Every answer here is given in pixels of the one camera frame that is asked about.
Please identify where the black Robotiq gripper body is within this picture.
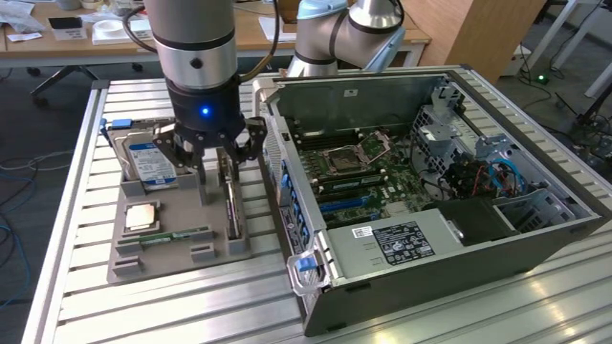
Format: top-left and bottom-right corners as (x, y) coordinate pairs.
(163, 76), (246, 146)

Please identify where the Nvidia graphics card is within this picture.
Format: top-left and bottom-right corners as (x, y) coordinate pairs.
(214, 148), (241, 242)

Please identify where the hard disk with blue label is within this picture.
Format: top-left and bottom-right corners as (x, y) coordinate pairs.
(98, 114), (187, 191)

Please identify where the CPU socket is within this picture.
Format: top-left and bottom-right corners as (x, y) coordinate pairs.
(323, 145), (365, 177)

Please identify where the silver CPU chip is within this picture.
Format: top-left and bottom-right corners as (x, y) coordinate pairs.
(123, 204), (158, 231)

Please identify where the grey parts rack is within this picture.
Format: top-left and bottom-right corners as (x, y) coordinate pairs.
(105, 138), (253, 287)

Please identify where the white paper stack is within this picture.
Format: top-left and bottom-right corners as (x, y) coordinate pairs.
(257, 16), (298, 44)

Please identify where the green loose RAM stick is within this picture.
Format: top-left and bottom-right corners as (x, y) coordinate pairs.
(115, 225), (211, 249)

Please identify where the blue expansion slot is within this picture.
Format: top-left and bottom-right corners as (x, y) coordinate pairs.
(318, 198), (371, 214)

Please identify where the small white labelled box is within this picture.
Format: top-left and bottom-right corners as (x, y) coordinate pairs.
(129, 19), (153, 42)

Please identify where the flat white box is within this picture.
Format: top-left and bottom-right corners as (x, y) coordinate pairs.
(90, 24), (133, 46)

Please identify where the long wooden desk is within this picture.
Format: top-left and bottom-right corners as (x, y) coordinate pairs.
(0, 0), (434, 78)

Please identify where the white tape roll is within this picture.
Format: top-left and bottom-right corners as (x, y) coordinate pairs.
(93, 20), (123, 34)

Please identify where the black chair base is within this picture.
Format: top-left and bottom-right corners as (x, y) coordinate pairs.
(29, 65), (99, 107)

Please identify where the green Dell motherboard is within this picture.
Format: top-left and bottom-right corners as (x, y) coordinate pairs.
(285, 123), (438, 230)

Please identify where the brown cardboard box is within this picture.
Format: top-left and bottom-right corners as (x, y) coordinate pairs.
(278, 0), (301, 23)

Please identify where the dark grey bundle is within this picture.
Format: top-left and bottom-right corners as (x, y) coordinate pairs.
(111, 0), (143, 17)

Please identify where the silver chipset heatsink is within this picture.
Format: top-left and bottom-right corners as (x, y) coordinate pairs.
(381, 201), (413, 216)

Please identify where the black topped white box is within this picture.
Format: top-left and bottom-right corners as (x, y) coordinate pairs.
(46, 16), (89, 42)

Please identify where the blue case latch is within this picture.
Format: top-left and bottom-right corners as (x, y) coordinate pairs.
(294, 250), (318, 276)

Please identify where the grey power supply unit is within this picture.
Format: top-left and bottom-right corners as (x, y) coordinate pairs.
(314, 209), (467, 281)

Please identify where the tall grey metal drive cage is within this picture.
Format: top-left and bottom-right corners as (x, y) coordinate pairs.
(409, 82), (515, 169)

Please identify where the crumpled plastic bag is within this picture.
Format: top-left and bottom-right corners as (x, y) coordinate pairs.
(0, 1), (45, 33)

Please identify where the black plastic fan shroud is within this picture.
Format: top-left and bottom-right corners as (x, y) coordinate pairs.
(431, 199), (521, 247)

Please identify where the open dark grey PC case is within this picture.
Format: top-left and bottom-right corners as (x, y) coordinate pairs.
(251, 70), (603, 338)

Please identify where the wooden cabinet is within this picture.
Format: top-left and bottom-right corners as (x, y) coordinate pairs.
(403, 0), (549, 84)

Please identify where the white box with red button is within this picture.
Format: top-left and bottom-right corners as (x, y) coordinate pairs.
(509, 44), (531, 77)

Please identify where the low grey metal disk bay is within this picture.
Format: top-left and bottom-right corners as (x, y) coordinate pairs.
(491, 188), (578, 234)

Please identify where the black tripod stand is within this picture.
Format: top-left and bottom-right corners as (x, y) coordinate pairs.
(555, 81), (612, 161)

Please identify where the black camera cable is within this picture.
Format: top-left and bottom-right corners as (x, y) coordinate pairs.
(121, 0), (281, 85)

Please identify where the white floor cable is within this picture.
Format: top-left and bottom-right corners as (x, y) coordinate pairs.
(0, 149), (73, 172)

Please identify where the blue floor cable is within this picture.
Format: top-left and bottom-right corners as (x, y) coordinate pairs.
(0, 171), (38, 309)

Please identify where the blue wire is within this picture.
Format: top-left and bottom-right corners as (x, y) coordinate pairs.
(489, 158), (527, 198)

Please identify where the white table frame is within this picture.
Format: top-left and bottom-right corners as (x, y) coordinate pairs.
(518, 0), (612, 100)

